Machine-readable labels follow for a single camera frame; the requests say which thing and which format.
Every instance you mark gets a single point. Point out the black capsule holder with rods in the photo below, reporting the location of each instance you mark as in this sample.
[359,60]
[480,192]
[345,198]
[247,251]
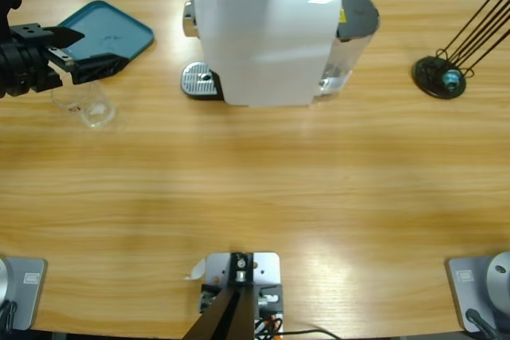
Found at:
[428,73]

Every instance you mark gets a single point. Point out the clear water tank black lid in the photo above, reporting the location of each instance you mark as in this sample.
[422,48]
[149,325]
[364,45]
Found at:
[358,13]

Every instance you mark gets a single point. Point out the arm grey base plate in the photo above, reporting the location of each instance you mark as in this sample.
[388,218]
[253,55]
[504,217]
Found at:
[24,292]
[470,288]

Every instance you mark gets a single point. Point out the white paper tag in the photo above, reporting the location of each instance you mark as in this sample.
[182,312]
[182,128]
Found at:
[197,270]

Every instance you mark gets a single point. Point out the dark camera post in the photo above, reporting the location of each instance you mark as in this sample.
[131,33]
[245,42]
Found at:
[223,316]

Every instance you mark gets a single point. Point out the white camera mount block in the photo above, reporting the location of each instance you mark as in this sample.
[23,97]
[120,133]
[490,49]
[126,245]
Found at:
[267,268]

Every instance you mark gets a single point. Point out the clear drinking glass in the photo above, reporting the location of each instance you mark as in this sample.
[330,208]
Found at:
[95,113]

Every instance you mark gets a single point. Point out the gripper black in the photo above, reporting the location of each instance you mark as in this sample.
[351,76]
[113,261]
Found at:
[24,69]

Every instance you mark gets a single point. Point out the blue coffee capsule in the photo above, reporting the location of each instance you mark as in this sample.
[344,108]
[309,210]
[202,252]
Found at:
[452,78]

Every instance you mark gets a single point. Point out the white capsule coffee machine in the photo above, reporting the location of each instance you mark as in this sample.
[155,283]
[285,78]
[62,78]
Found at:
[263,49]

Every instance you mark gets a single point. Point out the teal square plastic tray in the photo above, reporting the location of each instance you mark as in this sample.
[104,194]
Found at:
[115,29]

